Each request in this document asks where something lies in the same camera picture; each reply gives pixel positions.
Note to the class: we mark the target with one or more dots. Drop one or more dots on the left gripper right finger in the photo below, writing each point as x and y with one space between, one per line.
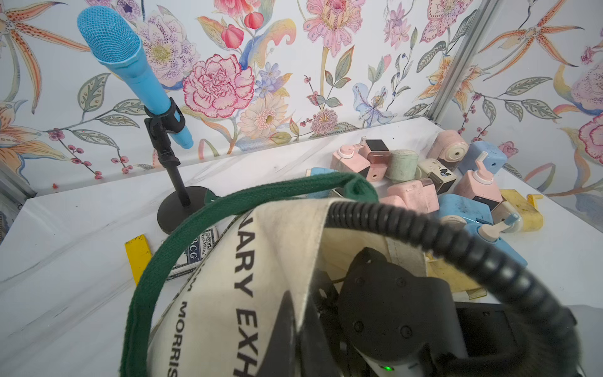
314 351

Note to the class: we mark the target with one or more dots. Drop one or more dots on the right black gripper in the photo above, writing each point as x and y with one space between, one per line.
380 320

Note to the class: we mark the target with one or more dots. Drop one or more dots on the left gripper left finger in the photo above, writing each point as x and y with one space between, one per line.
280 357

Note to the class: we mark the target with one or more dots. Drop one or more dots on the cream green tote bag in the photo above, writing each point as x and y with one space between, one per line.
221 321

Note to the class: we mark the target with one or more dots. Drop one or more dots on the blue round-front pencil sharpener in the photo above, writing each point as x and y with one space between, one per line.
459 211

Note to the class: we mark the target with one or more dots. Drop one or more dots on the pink square pencil sharpener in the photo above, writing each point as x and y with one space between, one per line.
418 195

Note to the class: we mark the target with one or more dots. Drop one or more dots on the blue lever pencil sharpener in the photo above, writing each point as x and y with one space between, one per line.
492 235

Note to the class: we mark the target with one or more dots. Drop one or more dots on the cream pencil sharpener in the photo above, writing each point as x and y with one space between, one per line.
442 177

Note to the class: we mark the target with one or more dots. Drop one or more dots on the pink lever pencil sharpener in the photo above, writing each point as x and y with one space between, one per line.
479 185

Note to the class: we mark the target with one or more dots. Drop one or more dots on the small pink pencil sharpener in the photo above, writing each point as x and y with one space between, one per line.
378 155

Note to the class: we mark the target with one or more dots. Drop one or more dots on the yellow crank pencil sharpener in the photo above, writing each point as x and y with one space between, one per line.
530 219

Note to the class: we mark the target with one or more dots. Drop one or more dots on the pink round pencil sharpener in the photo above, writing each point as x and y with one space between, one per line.
449 148

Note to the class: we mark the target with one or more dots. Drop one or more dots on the mint green pencil sharpener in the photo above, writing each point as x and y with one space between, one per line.
402 165

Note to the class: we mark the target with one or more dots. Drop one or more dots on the large pink pencil sharpener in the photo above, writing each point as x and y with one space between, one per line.
348 159

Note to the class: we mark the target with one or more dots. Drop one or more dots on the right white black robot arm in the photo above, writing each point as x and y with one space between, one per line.
489 331

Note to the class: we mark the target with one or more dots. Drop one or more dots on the blue playing card box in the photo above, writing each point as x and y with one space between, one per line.
195 254

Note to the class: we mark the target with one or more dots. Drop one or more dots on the yellow rectangular block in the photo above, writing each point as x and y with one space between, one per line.
139 255

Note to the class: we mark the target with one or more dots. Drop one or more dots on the black microphone stand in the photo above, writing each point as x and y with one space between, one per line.
185 200

